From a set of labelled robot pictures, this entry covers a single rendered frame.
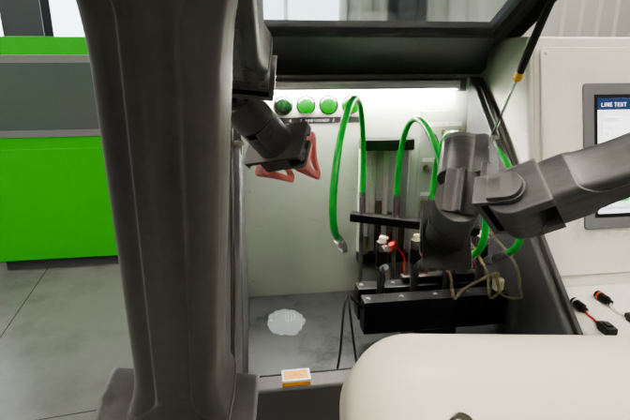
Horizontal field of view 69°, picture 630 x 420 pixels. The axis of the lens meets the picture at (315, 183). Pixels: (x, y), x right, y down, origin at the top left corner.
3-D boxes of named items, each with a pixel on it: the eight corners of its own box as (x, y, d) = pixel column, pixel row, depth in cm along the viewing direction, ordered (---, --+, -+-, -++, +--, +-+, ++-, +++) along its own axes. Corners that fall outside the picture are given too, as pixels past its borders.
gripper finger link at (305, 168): (297, 162, 79) (268, 129, 72) (335, 157, 76) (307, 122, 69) (289, 196, 76) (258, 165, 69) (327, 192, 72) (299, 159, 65)
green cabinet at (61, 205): (-3, 273, 329) (-52, 36, 285) (45, 232, 406) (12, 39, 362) (150, 263, 343) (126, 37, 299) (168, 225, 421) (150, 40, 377)
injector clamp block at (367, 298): (362, 361, 105) (364, 302, 101) (352, 336, 115) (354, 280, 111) (502, 349, 110) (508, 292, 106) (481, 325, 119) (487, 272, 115)
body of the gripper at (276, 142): (259, 137, 74) (232, 108, 69) (314, 127, 69) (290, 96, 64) (248, 171, 71) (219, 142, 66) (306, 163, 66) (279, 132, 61)
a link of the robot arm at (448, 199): (432, 213, 53) (483, 222, 52) (440, 163, 57) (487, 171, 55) (426, 235, 59) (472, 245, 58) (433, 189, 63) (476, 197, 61)
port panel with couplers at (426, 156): (418, 221, 131) (425, 112, 122) (413, 217, 134) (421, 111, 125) (461, 219, 132) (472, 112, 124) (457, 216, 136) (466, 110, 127)
